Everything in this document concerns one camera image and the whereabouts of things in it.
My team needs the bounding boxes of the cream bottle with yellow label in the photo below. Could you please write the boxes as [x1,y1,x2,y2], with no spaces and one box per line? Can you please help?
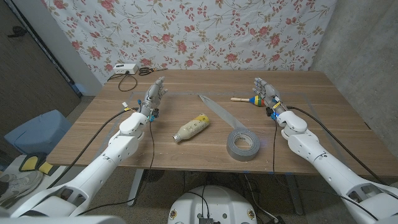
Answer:
[172,113,211,144]

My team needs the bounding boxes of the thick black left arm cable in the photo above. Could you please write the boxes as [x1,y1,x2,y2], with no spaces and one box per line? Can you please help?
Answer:
[46,107,139,190]

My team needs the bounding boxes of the dark wooden door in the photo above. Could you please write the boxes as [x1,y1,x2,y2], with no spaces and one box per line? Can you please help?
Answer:
[0,0,82,138]

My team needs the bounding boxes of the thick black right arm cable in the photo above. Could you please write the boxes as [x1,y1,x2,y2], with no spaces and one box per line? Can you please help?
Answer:
[286,105,389,187]

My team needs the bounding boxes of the yellow and black foot pedal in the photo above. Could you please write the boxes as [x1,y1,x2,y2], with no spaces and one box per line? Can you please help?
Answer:
[18,152,60,177]

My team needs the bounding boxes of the colourful striped wooden maraca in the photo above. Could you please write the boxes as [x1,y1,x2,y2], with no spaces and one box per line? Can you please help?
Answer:
[230,95,266,108]

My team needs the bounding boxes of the thin black left wrist cable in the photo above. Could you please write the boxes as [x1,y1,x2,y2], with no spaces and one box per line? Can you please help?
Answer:
[76,119,156,217]

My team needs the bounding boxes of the black scissors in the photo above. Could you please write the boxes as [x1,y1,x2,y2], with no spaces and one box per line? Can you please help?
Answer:
[138,66,169,77]

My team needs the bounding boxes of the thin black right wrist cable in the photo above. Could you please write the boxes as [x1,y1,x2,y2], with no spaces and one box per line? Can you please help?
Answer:
[272,119,380,222]

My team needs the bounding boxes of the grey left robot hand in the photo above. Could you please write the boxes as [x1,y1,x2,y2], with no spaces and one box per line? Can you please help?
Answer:
[139,76,169,118]

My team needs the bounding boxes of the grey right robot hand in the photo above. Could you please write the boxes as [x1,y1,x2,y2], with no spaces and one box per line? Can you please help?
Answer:
[252,77,289,116]

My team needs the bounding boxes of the white power adapter box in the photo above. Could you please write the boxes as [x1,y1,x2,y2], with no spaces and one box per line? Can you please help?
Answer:
[113,63,139,75]

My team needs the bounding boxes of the grey sneaker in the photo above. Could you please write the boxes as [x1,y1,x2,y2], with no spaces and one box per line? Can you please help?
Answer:
[0,170,44,208]
[0,173,18,185]

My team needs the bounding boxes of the black power strip cable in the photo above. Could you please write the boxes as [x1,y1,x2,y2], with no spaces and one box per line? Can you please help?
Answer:
[107,72,138,93]

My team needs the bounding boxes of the black door handle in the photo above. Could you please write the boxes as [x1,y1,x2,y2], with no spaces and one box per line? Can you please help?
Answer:
[7,26,28,39]

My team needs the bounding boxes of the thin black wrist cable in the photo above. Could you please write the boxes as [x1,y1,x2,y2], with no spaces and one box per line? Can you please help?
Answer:
[272,119,380,222]
[76,119,156,217]

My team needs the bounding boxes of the white robot torso base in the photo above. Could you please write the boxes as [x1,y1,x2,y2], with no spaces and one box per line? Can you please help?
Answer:
[167,185,258,224]

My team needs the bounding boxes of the floral backdrop cloth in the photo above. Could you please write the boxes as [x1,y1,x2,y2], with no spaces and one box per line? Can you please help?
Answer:
[42,0,338,85]

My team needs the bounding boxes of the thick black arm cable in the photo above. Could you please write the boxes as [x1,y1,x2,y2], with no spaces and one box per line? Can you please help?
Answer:
[286,105,389,187]
[46,107,139,190]

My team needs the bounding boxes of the grey duct tape roll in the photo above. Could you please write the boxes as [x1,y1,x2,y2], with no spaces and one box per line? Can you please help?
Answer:
[198,94,261,162]

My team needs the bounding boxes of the grey metal table leg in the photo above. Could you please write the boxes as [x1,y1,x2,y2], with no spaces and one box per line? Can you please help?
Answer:
[127,169,146,208]
[284,174,305,215]

